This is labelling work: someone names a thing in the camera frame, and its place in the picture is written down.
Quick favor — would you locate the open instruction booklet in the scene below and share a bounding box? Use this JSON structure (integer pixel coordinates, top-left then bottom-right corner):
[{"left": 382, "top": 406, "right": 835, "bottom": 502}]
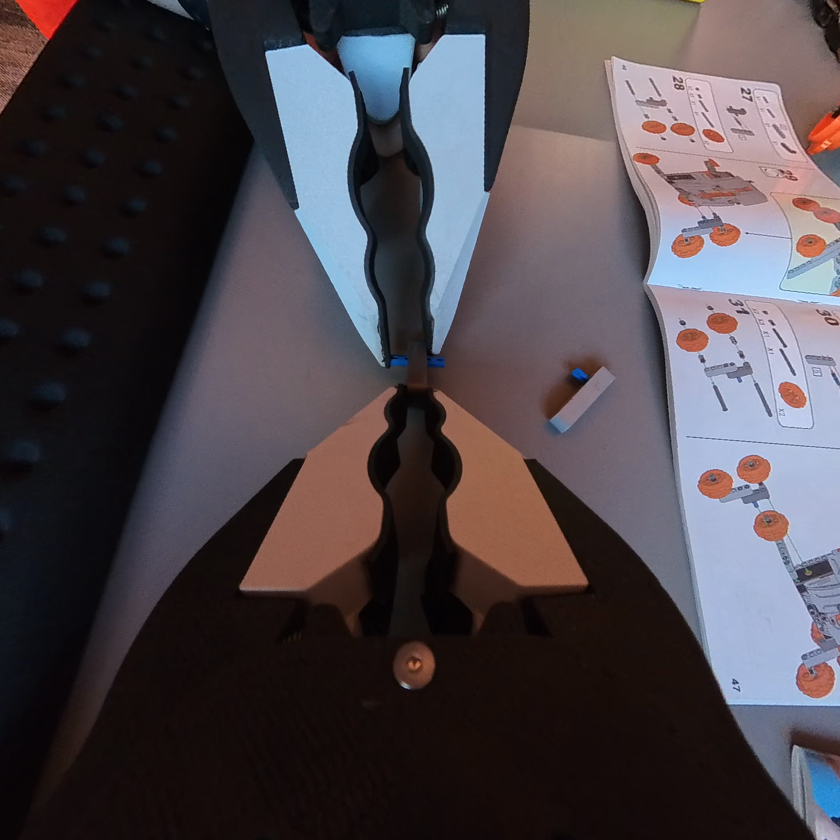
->
[{"left": 604, "top": 56, "right": 840, "bottom": 710}]

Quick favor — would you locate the robot kit box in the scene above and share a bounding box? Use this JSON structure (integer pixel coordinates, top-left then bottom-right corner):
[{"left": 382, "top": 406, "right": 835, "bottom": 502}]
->
[{"left": 791, "top": 742, "right": 840, "bottom": 840}]

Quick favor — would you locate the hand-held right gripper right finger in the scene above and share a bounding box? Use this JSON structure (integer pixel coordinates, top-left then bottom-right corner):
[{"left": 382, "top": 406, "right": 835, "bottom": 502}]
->
[{"left": 427, "top": 387, "right": 589, "bottom": 636}]

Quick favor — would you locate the black studded floor mat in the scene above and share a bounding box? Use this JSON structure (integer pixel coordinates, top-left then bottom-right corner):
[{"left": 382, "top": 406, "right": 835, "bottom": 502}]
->
[{"left": 0, "top": 0, "right": 258, "bottom": 840}]

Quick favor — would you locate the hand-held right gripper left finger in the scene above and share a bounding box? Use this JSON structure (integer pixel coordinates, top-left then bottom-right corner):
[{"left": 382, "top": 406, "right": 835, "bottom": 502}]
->
[{"left": 238, "top": 386, "right": 401, "bottom": 636}]

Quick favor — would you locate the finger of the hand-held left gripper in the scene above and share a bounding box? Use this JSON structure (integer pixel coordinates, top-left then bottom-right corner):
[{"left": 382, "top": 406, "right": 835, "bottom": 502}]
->
[
  {"left": 264, "top": 38, "right": 395, "bottom": 367},
  {"left": 397, "top": 31, "right": 492, "bottom": 362}
]

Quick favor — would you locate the grey desk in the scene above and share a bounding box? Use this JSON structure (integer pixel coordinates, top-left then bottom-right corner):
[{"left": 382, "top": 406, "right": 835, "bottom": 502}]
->
[{"left": 29, "top": 0, "right": 840, "bottom": 798}]

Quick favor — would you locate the short grey beam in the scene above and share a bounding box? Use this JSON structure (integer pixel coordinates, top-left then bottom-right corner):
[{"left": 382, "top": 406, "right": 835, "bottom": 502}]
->
[{"left": 549, "top": 365, "right": 618, "bottom": 435}]

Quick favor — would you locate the orange building piece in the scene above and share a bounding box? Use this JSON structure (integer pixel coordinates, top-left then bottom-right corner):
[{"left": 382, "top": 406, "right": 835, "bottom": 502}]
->
[{"left": 806, "top": 104, "right": 840, "bottom": 156}]

